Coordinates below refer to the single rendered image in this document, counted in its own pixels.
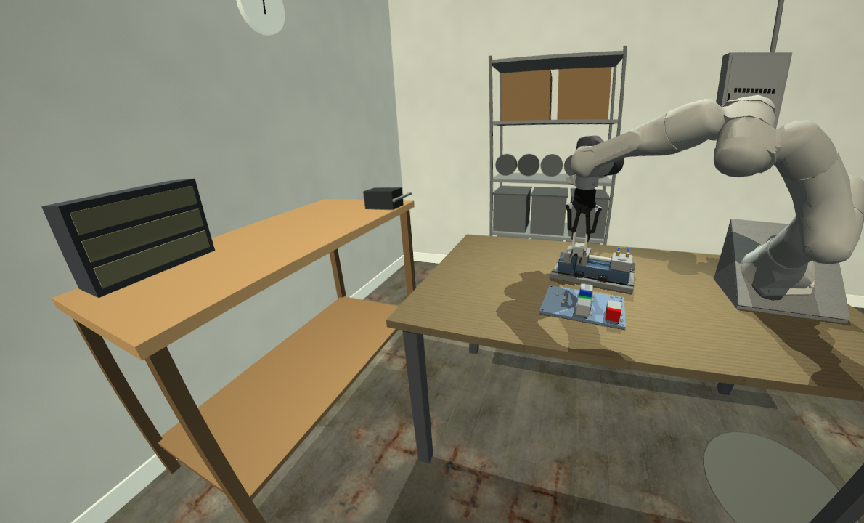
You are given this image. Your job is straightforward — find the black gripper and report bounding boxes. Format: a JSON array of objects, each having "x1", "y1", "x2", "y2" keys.
[{"x1": 566, "y1": 189, "x2": 602, "y2": 251}]

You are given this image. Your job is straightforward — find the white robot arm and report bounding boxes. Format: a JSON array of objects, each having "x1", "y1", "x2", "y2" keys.
[{"x1": 566, "y1": 95, "x2": 864, "y2": 296}]

